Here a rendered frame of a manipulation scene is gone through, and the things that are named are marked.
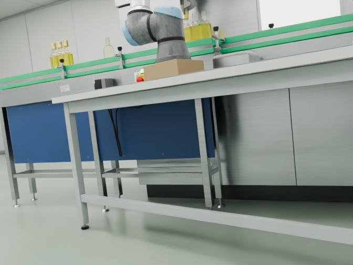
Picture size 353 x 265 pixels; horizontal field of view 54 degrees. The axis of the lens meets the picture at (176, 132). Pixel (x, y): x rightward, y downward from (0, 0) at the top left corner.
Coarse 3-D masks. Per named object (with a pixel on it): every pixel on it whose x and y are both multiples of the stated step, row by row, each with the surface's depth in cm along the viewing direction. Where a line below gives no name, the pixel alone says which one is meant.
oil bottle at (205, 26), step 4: (204, 20) 192; (208, 20) 192; (200, 24) 193; (204, 24) 192; (208, 24) 191; (200, 28) 193; (204, 28) 192; (208, 28) 191; (200, 32) 193; (204, 32) 192; (208, 32) 191; (200, 36) 194; (204, 36) 192; (208, 36) 191
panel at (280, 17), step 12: (264, 0) 190; (276, 0) 188; (288, 0) 185; (300, 0) 182; (312, 0) 180; (324, 0) 178; (336, 0) 175; (264, 12) 191; (276, 12) 188; (288, 12) 186; (300, 12) 183; (312, 12) 181; (324, 12) 178; (336, 12) 176; (264, 24) 192; (276, 24) 189; (288, 24) 187
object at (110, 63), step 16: (192, 48) 185; (208, 48) 181; (80, 64) 219; (96, 64) 214; (112, 64) 209; (128, 64) 204; (144, 64) 199; (0, 80) 253; (16, 80) 246; (32, 80) 239; (48, 80) 233
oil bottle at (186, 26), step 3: (183, 24) 198; (186, 24) 197; (189, 24) 197; (186, 27) 196; (189, 27) 196; (186, 30) 197; (189, 30) 196; (186, 33) 197; (189, 33) 196; (186, 36) 197; (189, 36) 197; (186, 39) 197; (189, 39) 197
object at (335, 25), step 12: (300, 24) 169; (312, 24) 166; (324, 24) 164; (336, 24) 162; (348, 24) 160; (240, 36) 182; (252, 36) 180; (264, 36) 177; (276, 36) 175; (288, 36) 172; (300, 36) 169; (312, 36) 167; (228, 48) 186; (240, 48) 183
